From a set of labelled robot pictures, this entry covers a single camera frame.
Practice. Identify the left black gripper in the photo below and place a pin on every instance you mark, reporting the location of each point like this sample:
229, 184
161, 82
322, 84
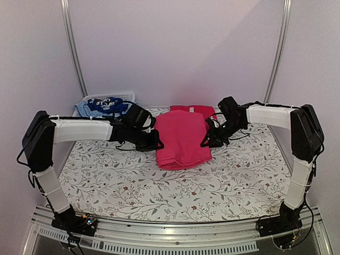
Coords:
154, 143

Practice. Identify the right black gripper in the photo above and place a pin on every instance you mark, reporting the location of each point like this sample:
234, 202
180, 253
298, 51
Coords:
215, 138

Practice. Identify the pink garment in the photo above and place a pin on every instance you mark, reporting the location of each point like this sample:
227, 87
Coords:
181, 133

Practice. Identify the red t-shirt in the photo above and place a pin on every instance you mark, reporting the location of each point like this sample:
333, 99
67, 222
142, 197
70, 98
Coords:
206, 111

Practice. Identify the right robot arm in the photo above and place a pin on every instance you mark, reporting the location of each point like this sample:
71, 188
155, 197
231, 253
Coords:
307, 138

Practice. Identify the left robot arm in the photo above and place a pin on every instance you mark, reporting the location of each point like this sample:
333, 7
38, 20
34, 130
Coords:
136, 127

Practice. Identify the white plastic laundry basket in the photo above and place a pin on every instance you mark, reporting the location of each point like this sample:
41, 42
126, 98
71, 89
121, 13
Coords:
130, 96

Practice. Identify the floral tablecloth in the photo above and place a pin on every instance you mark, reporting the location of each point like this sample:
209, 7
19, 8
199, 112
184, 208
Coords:
246, 179

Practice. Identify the dark blue garment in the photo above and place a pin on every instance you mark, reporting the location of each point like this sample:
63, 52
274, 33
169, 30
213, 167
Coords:
109, 105

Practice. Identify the light blue cloth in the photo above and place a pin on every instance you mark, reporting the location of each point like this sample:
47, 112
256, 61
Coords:
82, 110

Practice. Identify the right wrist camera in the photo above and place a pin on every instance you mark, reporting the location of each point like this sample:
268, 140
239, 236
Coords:
212, 123

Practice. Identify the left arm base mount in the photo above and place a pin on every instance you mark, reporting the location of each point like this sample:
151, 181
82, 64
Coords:
85, 224

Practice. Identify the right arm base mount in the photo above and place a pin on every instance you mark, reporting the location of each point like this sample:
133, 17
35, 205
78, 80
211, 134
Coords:
287, 220

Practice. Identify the front aluminium rail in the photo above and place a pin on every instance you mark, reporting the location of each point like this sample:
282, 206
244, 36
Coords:
126, 236

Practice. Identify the right aluminium frame post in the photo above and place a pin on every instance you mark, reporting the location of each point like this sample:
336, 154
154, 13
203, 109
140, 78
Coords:
286, 13

